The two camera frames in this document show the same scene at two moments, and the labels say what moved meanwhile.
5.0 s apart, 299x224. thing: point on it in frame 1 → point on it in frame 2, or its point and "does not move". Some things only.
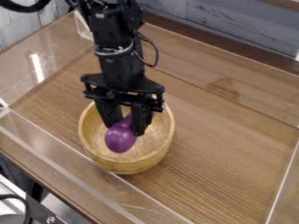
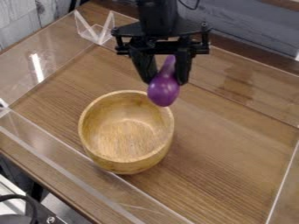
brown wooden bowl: x=151 y=148 does not move
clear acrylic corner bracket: x=82 y=28 does not move
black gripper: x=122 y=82 → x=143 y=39
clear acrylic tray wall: x=41 y=147 does not move
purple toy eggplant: x=120 y=135 → x=163 y=87
